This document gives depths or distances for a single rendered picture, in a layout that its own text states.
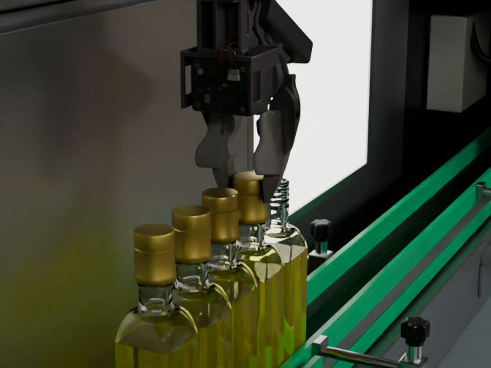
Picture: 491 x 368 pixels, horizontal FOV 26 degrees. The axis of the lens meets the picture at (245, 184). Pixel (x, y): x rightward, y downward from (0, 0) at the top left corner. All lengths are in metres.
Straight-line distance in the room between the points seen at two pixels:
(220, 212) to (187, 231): 0.06
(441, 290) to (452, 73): 0.61
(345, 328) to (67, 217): 0.39
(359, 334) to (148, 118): 0.39
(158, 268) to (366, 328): 0.48
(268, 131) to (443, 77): 1.08
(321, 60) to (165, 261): 0.66
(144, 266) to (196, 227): 0.07
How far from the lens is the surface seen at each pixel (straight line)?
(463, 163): 1.91
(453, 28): 2.01
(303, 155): 1.46
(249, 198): 1.01
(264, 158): 0.97
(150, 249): 0.87
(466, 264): 1.64
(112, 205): 1.05
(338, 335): 1.21
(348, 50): 1.57
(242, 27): 0.94
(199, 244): 0.92
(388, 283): 1.35
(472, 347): 1.66
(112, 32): 1.02
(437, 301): 1.51
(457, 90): 2.03
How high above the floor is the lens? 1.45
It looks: 17 degrees down
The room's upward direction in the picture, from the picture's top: straight up
